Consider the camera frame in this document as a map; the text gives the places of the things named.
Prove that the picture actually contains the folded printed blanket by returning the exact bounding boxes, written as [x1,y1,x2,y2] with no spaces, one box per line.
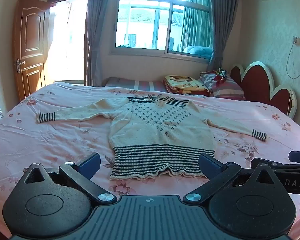
[163,74,211,96]

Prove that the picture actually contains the grey curtain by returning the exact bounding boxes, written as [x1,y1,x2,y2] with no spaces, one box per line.
[84,0,119,87]
[206,0,244,72]

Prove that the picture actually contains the striped pillow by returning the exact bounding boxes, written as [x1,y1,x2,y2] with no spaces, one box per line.
[198,70,246,100]

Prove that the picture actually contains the teal pleated curtain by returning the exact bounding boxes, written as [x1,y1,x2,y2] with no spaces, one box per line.
[183,0,212,53]

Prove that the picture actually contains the cream knit sweater striped trim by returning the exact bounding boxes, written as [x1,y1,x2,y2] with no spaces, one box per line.
[37,94,268,181]

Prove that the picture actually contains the metal door handle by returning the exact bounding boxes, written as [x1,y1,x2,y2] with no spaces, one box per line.
[16,59,26,74]

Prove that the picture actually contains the red petal-shaped headboard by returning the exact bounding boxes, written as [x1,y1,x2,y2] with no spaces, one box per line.
[229,61,297,119]

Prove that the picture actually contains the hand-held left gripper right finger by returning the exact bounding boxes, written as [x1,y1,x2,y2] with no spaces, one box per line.
[183,153,278,203]

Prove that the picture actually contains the blue quilt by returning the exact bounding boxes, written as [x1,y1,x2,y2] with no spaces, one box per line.
[183,45,213,58]

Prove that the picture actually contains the striped mattress sheet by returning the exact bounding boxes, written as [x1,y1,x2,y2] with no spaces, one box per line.
[103,77,168,93]

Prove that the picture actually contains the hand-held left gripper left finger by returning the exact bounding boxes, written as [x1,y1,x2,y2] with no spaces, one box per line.
[23,152,118,204]

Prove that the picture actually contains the sliding glass window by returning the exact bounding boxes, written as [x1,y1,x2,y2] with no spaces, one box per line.
[109,0,214,60]

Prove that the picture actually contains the bed with pink floral sheet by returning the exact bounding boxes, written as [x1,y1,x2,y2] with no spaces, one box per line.
[0,82,300,240]

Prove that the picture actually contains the brown wooden door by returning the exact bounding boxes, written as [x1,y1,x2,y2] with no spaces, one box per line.
[13,0,57,102]

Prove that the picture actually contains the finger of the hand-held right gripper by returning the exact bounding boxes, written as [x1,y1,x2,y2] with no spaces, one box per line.
[251,157,290,171]
[288,151,300,164]

